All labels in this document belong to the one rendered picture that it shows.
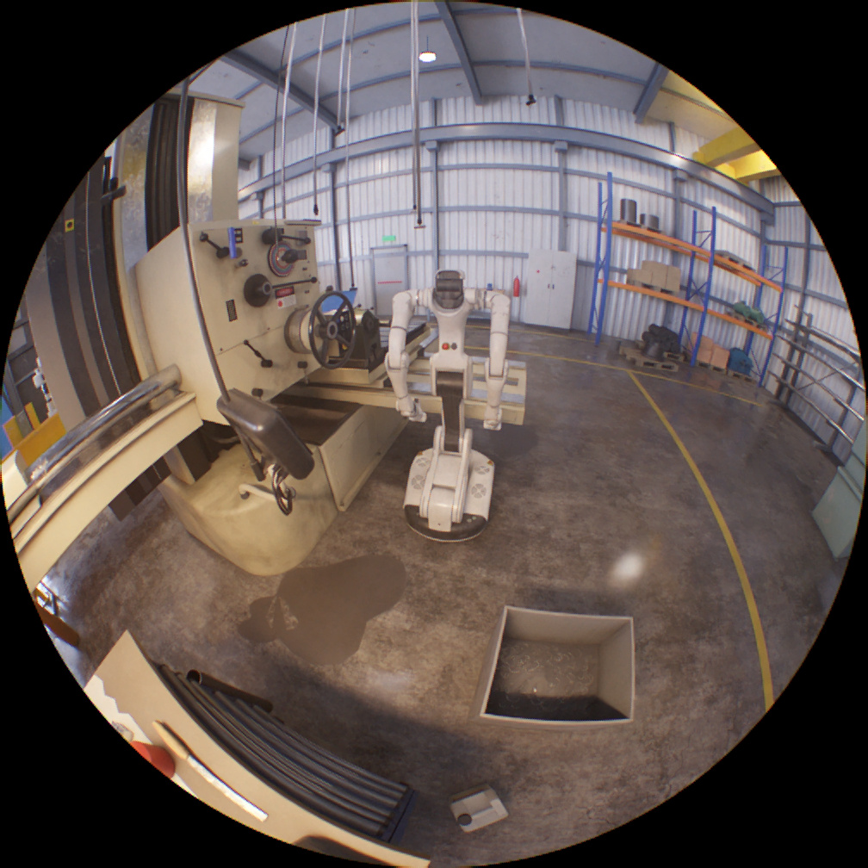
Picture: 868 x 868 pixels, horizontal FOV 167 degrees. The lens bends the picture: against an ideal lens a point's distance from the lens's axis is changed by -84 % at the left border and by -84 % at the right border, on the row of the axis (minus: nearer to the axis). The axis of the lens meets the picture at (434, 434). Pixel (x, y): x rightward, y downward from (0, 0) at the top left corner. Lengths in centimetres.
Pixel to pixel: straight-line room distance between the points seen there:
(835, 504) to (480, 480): 429
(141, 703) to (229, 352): 121
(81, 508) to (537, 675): 188
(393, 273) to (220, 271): 820
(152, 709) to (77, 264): 167
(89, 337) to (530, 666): 241
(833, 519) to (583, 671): 380
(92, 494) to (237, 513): 77
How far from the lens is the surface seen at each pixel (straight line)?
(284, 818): 74
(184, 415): 151
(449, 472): 175
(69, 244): 181
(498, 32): 845
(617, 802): 188
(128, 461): 143
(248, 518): 168
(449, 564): 187
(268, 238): 141
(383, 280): 941
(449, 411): 162
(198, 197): 211
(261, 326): 139
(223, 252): 125
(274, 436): 74
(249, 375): 136
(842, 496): 457
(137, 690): 97
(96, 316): 176
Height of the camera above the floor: 159
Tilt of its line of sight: 33 degrees down
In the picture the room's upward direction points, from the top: 1 degrees counter-clockwise
